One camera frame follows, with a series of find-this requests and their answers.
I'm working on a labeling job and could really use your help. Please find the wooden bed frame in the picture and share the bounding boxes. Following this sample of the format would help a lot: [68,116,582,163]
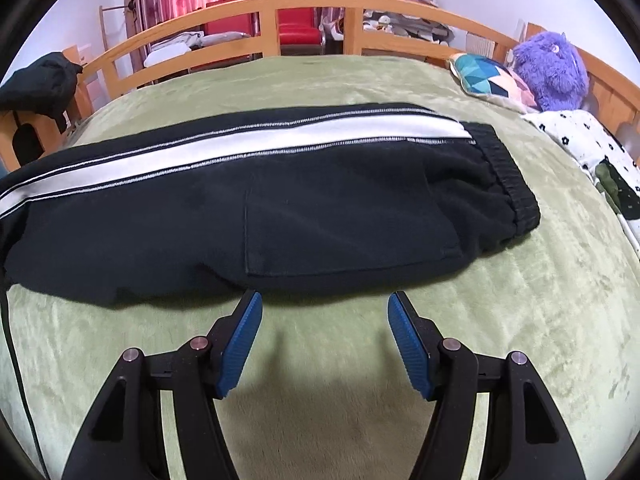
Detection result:
[0,0,640,171]

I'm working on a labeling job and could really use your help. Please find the white radiator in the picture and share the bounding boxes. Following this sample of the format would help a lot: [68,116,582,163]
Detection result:
[465,33,498,58]

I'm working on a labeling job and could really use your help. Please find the red chair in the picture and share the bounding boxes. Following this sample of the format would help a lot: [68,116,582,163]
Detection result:
[265,0,322,47]
[204,0,258,39]

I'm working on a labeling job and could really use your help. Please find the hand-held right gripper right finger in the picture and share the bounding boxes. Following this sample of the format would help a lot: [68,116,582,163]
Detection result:
[387,290,587,480]

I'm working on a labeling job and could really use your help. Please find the pile of clothes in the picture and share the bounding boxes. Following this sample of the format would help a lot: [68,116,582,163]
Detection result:
[320,0,457,45]

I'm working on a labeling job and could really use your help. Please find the black jacket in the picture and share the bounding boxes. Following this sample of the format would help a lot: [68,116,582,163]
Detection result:
[0,52,84,121]

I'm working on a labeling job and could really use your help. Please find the geometric patterned pillow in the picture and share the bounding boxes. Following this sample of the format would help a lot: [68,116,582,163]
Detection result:
[446,52,542,114]

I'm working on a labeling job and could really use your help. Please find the black pants with white stripe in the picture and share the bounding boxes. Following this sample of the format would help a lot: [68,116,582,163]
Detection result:
[0,103,542,309]

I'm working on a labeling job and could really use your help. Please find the folded white bedding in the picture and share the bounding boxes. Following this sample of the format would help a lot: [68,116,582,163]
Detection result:
[144,31,252,68]

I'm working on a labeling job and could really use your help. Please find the wooden coat rack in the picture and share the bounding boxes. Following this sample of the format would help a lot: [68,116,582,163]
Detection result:
[99,0,142,59]

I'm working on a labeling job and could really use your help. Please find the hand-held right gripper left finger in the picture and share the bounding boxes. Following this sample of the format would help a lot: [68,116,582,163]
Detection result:
[61,290,264,480]

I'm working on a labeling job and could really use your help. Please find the purple plush toy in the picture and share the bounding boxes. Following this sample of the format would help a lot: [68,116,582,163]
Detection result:
[511,31,591,113]

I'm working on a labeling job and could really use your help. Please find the green fleece blanket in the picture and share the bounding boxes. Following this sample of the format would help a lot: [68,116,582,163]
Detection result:
[0,54,640,480]

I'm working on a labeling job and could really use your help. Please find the white floral quilt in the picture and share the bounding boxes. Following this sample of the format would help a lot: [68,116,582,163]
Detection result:
[522,108,640,256]

